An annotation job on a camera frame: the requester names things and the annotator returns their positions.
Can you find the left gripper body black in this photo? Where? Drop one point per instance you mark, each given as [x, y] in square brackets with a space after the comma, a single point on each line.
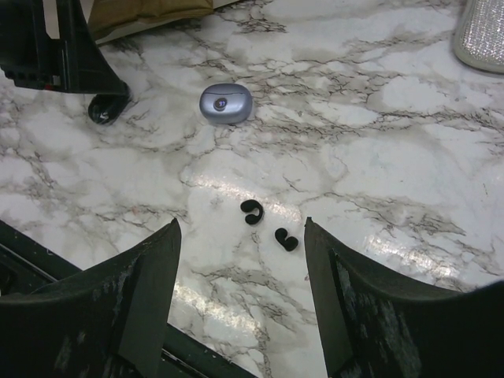
[30, 58]

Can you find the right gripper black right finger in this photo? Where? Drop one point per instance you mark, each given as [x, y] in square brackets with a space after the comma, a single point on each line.
[376, 322]

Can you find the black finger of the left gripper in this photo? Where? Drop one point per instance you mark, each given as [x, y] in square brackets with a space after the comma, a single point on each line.
[84, 70]

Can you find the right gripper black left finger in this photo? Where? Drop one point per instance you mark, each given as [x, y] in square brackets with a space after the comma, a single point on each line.
[105, 321]

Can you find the black earbud charging case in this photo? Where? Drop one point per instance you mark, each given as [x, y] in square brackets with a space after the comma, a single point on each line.
[106, 108]

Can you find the purple earbud charging case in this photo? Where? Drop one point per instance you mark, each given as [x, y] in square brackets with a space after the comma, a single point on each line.
[226, 103]

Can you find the brown blue snack bag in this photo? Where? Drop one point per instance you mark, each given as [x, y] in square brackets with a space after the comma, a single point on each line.
[113, 19]

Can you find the silver glitter pouch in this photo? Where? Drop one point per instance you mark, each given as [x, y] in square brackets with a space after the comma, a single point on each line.
[478, 37]

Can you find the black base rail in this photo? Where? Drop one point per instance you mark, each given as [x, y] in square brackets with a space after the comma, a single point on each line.
[181, 356]

